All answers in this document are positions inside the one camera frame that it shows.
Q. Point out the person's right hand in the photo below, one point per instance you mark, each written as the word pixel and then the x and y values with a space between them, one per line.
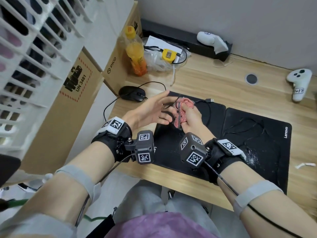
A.
pixel 195 123

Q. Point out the person's left hand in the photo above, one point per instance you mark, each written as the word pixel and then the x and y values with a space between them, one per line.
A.
pixel 146 114

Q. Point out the pink cleaning cloth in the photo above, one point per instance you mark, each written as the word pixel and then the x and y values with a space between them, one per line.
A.
pixel 183 114

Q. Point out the black mouse pad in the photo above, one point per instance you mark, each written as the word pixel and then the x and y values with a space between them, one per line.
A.
pixel 267 171
pixel 168 151

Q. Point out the person's left forearm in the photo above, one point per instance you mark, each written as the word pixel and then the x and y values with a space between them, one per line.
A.
pixel 81 171

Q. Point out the person's right forearm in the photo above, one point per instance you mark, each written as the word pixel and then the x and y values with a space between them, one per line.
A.
pixel 247 175

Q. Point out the person's purple shirt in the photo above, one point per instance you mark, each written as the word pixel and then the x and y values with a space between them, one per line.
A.
pixel 161 226

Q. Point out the cardboard box with round logo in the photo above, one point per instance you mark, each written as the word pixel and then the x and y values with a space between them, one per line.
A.
pixel 116 71

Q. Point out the clear plastic bag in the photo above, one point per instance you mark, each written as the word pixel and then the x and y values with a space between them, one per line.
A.
pixel 156 63

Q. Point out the orange juice bottle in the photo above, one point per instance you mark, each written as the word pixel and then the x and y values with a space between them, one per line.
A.
pixel 135 54

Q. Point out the white board panel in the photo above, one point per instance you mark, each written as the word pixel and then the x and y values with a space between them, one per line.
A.
pixel 86 131

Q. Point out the yellow tape measure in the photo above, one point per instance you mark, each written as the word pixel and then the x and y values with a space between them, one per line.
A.
pixel 169 55

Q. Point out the white paper sheet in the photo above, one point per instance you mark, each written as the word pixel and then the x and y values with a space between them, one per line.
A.
pixel 153 42

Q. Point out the long black bar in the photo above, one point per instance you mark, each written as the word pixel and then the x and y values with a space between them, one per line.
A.
pixel 178 34

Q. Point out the large cardboard box red-dotted label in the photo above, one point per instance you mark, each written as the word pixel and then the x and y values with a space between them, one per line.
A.
pixel 49 131

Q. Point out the white controller with label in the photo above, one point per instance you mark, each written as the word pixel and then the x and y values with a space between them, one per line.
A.
pixel 298 76

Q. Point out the small white twist tie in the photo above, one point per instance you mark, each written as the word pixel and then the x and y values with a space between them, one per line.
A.
pixel 305 165

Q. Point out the white slatted crate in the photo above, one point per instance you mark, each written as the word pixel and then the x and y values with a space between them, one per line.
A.
pixel 14 136

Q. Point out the green strip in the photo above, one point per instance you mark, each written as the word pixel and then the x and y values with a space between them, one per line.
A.
pixel 14 203

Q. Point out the black wrist camera with markers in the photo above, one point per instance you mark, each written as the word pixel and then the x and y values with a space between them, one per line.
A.
pixel 192 151
pixel 143 148

